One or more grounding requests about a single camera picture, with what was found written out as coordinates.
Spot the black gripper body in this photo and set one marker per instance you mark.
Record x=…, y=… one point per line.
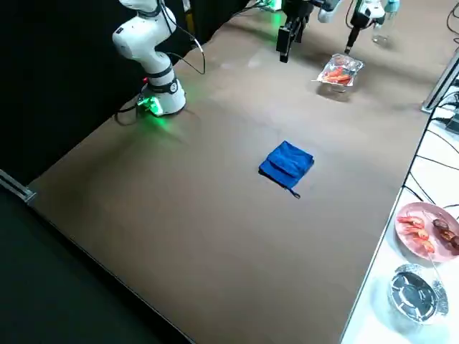
x=356, y=25
x=295, y=12

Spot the rectangular aluminum foil pan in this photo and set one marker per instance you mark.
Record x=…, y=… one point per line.
x=344, y=62

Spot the clear seasoning bottle teal lid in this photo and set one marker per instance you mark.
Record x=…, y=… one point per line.
x=383, y=32

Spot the blue dishcloth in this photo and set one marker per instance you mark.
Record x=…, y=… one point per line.
x=287, y=163

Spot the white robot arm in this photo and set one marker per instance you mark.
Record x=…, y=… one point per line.
x=143, y=39
x=369, y=10

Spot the round foil pan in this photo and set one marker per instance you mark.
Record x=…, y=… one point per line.
x=416, y=297

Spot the orange shrimp skewer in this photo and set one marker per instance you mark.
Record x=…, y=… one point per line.
x=417, y=233
x=335, y=74

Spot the brown meat skewer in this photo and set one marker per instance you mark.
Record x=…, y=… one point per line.
x=443, y=225

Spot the pink plate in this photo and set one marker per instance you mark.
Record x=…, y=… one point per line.
x=405, y=240

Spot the aluminium camera post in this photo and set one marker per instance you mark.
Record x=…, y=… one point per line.
x=441, y=84

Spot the aluminium profile post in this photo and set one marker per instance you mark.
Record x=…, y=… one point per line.
x=21, y=191

